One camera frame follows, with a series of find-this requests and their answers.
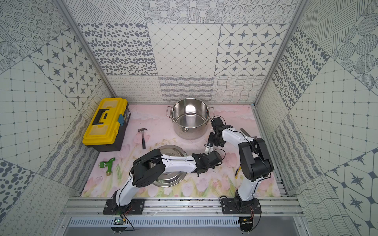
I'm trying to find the green plastic pipe fitting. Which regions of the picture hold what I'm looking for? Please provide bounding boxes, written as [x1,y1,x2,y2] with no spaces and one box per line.
[98,157,115,176]

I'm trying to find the right small circuit board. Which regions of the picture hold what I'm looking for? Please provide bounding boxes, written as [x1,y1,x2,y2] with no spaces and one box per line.
[239,217,254,227]

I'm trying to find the yellow black toolbox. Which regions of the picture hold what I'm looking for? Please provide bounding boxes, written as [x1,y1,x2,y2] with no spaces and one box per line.
[82,97,131,152]

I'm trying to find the dark hex key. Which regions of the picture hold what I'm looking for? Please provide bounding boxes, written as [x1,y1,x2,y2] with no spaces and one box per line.
[240,128,257,139]

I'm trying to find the left small circuit board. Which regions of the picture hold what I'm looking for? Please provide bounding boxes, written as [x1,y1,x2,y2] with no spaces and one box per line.
[113,217,127,227]

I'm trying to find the small circuit board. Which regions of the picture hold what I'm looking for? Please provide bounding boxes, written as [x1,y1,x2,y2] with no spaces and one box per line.
[239,217,254,227]
[113,217,127,227]

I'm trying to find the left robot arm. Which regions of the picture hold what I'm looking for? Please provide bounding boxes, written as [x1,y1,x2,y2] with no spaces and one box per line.
[111,147,226,208]

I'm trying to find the stainless steel pot lid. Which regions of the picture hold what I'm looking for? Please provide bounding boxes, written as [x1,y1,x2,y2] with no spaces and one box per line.
[153,145,187,188]

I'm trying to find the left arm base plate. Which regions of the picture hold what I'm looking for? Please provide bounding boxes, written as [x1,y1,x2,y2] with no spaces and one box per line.
[102,198,145,215]

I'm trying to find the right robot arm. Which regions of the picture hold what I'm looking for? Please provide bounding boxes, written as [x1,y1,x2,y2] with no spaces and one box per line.
[206,116,274,203]

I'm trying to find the black hammer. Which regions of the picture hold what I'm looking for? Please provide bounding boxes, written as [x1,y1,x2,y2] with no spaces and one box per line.
[138,128,147,149]

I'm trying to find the aluminium front rail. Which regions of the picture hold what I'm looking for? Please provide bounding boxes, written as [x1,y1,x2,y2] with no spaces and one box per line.
[61,197,304,217]

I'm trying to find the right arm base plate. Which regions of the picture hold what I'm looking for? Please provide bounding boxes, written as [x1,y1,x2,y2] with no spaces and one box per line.
[219,197,262,214]

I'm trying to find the yellow handled pliers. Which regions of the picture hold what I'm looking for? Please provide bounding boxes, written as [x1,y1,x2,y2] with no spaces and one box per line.
[235,166,241,179]

